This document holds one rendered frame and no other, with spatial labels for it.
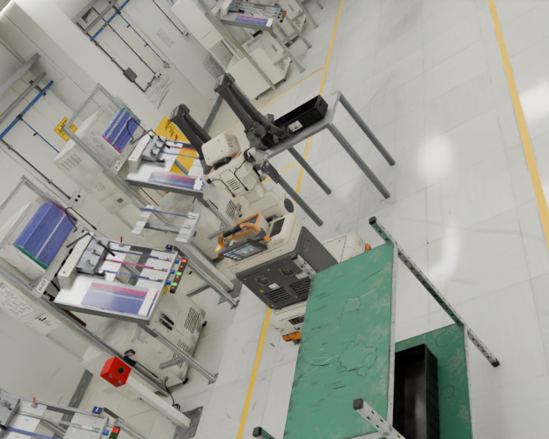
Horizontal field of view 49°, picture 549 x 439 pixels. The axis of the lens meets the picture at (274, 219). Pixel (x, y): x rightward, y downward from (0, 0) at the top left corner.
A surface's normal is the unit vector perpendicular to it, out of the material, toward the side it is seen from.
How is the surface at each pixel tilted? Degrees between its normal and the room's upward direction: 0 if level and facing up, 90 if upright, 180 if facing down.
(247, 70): 90
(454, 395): 0
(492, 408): 0
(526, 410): 0
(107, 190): 90
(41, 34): 90
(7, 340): 89
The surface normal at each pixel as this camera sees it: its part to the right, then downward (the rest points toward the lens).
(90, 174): -0.18, 0.65
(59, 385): 0.76, -0.39
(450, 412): -0.63, -0.65
